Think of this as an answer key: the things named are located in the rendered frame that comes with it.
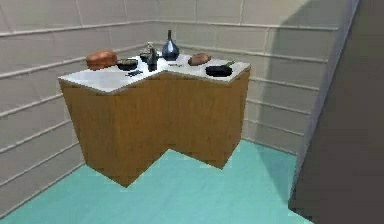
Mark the dark blue vase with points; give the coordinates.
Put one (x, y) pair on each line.
(170, 51)

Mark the wooden counter with white top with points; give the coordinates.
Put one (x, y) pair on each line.
(140, 120)

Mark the small black flat utensil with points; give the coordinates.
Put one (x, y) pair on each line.
(134, 73)

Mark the black bottle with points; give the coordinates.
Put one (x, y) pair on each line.
(152, 60)

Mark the black bowl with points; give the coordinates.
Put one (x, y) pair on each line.
(127, 64)

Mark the brown bread loaf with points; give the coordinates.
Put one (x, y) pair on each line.
(101, 59)

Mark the black frying pan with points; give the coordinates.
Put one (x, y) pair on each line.
(218, 70)

